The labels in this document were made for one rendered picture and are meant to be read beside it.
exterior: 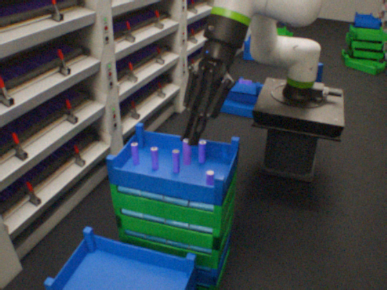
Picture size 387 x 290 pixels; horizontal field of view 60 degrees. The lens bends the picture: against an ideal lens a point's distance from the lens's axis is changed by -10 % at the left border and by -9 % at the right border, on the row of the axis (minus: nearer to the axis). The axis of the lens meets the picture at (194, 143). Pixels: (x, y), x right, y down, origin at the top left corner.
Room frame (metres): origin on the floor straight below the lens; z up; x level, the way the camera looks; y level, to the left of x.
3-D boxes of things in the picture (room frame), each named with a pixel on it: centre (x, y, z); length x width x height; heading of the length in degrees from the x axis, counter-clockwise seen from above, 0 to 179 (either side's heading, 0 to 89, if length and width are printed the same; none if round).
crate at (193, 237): (0.81, 0.05, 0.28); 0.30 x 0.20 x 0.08; 73
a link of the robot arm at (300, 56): (1.44, -0.44, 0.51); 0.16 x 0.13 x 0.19; 70
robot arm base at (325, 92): (1.42, -0.51, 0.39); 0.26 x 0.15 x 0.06; 69
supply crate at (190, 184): (0.81, 0.05, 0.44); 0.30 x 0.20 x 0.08; 73
